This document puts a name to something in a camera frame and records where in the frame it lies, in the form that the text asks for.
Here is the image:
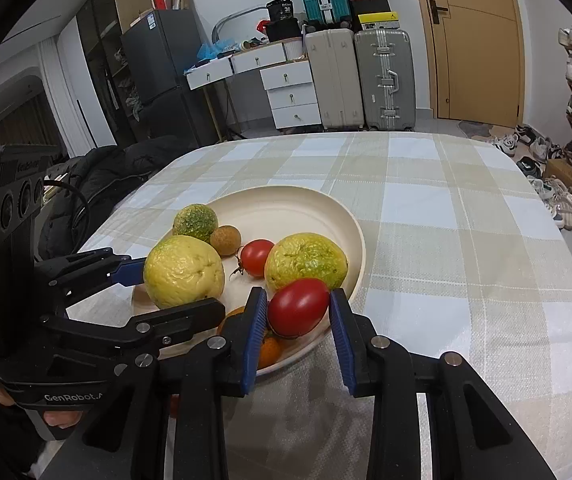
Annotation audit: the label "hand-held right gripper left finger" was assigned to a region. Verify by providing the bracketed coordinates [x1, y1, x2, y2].
[83, 287, 270, 480]

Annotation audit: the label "red cherry tomato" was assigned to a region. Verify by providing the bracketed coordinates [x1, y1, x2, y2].
[267, 278, 331, 338]
[240, 240, 277, 278]

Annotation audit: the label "grey door mat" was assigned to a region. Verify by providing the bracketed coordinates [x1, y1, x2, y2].
[458, 120, 492, 141]

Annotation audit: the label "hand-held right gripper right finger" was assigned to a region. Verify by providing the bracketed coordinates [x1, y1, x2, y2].
[328, 287, 559, 480]

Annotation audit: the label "silver suitcase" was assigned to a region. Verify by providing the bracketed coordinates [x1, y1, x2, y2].
[353, 29, 417, 132]

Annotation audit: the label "grey curved tube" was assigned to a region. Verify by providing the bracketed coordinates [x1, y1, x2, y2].
[214, 6, 267, 41]

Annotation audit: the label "blue plastic bag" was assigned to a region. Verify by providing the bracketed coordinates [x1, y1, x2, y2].
[197, 39, 237, 63]

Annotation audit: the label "wooden door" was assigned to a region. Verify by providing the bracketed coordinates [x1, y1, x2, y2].
[408, 0, 524, 128]

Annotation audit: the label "beige suitcase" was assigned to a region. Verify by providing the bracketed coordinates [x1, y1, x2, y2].
[305, 29, 367, 131]

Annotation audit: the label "large cardboard box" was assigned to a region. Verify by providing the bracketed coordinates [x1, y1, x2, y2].
[110, 0, 154, 33]

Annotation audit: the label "small mandarin orange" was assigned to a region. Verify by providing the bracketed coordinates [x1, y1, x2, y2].
[217, 306, 245, 336]

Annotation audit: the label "small cardboard box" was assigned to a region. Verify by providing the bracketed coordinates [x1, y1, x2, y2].
[546, 159, 572, 187]

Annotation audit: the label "large orange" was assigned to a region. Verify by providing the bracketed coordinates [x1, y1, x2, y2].
[257, 330, 283, 370]

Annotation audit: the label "person's left hand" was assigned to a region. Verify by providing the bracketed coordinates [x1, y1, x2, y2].
[0, 387, 87, 432]

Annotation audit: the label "green mottled passion fruit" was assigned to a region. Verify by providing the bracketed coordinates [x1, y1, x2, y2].
[264, 233, 349, 293]

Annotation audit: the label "beige checked tablecloth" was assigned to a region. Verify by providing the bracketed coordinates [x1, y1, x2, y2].
[46, 131, 572, 480]

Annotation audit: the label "large yellow passion fruit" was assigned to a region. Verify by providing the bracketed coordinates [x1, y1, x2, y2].
[143, 235, 225, 310]

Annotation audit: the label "yellow black box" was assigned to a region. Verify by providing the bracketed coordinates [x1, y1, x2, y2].
[357, 10, 399, 31]

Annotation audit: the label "black paper bag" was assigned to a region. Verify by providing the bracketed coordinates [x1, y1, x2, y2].
[266, 0, 299, 23]

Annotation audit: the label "scattered sneakers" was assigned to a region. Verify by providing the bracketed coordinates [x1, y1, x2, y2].
[491, 125, 572, 231]

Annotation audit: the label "round brown longan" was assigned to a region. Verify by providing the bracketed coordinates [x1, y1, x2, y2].
[210, 226, 243, 257]

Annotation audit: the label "small yellow-green passion fruit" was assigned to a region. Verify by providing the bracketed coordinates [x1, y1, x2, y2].
[172, 203, 219, 243]

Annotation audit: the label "black jacket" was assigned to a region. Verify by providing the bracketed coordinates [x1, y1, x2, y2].
[38, 135, 201, 261]

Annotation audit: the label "cream round plate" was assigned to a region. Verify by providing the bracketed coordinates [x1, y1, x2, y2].
[130, 186, 367, 378]

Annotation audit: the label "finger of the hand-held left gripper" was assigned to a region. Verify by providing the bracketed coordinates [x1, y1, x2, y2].
[40, 296, 227, 358]
[33, 246, 147, 312]

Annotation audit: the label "black cable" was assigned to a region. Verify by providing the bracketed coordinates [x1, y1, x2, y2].
[43, 180, 91, 241]

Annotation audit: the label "dark grey refrigerator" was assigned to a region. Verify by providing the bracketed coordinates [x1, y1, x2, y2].
[120, 9, 219, 146]

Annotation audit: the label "dark open shelf cabinet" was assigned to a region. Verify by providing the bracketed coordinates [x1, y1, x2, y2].
[76, 0, 139, 146]

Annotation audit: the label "white desk with drawers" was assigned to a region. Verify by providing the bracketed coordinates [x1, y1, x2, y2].
[185, 42, 321, 141]

